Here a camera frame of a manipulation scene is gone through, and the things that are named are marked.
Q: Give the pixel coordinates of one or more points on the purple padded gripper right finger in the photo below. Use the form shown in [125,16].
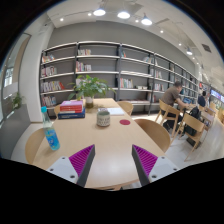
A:
[151,168]

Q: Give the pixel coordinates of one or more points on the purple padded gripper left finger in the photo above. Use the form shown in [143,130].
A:
[75,168]

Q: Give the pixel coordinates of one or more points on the clear blue-capped water bottle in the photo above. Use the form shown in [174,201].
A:
[49,130]

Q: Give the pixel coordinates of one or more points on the wooden chair right near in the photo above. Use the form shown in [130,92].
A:
[156,132]

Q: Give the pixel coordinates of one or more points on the round red coaster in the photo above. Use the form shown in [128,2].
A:
[124,122]

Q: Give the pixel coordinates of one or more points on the dark blue thick book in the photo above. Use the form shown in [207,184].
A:
[62,115]

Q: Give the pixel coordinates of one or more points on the grey-green patterned ceramic cup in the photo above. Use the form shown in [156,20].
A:
[103,118]

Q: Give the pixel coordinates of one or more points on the wooden chair with backpack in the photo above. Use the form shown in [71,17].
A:
[193,128]

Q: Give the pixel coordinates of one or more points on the wooden chair under man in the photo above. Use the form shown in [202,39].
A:
[166,114]

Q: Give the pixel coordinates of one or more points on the red and pink book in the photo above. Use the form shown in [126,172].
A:
[75,106]

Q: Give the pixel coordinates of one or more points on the wooden chair far left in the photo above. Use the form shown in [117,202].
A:
[57,109]

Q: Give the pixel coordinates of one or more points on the open white magazine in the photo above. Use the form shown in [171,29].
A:
[113,111]

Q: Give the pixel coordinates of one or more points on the seated man brown shirt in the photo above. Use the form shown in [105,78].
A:
[171,96]

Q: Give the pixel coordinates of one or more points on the potted green plant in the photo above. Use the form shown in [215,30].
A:
[87,87]

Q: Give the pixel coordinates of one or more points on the seated person dark blue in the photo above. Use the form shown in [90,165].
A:
[202,99]

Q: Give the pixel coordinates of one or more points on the small plant by window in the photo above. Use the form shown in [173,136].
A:
[17,101]

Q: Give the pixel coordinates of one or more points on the grey wall bookshelf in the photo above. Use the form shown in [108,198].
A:
[134,74]

